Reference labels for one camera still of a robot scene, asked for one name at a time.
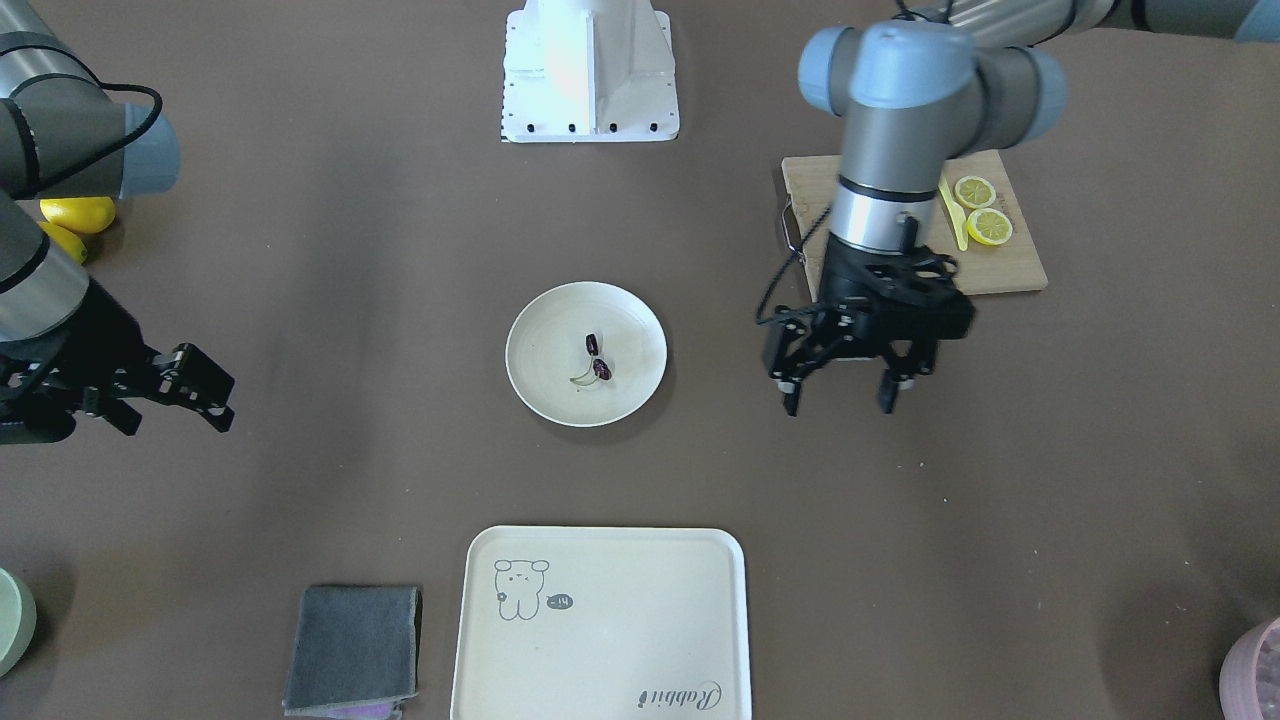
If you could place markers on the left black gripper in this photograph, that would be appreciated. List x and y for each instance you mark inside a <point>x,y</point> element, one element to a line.
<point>846,288</point>

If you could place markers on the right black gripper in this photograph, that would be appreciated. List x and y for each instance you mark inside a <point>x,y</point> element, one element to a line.
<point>88,335</point>

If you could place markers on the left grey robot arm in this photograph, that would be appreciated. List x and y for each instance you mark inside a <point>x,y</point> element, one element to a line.
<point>931,85</point>

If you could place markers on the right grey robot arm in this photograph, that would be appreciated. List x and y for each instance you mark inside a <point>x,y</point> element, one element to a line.
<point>63,136</point>

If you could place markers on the cream rabbit tray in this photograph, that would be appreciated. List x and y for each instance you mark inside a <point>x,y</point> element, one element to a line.
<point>603,623</point>

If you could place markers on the yellow plastic knife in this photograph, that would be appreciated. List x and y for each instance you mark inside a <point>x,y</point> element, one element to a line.
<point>955,214</point>

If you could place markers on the bamboo cutting board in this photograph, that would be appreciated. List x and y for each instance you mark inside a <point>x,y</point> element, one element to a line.
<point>1011,267</point>

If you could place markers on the lemon slice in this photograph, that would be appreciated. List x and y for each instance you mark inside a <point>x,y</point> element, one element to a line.
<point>974,192</point>
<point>989,226</point>

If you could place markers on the green bowl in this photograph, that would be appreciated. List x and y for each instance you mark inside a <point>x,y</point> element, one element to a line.
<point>18,620</point>

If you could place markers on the cream round plate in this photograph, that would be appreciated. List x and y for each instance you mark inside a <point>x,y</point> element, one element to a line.
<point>545,347</point>

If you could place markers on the grey folded cloth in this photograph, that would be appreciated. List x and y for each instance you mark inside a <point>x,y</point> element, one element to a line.
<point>355,652</point>

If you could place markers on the pink bowl with ice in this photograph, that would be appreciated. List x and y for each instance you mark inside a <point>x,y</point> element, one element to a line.
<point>1249,675</point>

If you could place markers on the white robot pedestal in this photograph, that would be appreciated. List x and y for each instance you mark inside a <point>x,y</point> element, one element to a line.
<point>589,72</point>

